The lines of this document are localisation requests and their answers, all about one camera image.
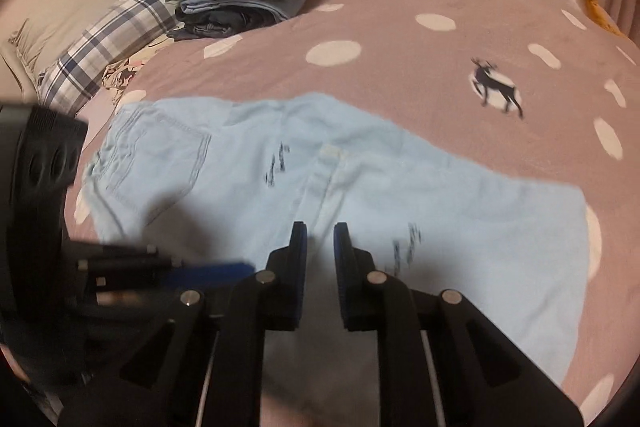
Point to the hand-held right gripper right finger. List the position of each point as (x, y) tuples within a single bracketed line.
[(342, 277)]

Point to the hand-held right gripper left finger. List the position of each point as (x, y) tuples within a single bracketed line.
[(300, 277)]

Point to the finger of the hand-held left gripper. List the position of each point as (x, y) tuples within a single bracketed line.
[(115, 250), (215, 274)]

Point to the light blue strawberry pants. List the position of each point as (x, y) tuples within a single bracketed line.
[(450, 232)]

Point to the cartoon print cloth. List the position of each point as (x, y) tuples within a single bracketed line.
[(127, 74)]

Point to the plaid pillow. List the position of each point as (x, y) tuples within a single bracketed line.
[(110, 42)]

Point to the large beige pillow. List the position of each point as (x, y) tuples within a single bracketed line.
[(65, 2)]

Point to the pink polka dot blanket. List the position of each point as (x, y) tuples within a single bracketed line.
[(390, 57)]

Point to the folded dark jeans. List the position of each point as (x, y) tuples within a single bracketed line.
[(220, 26)]

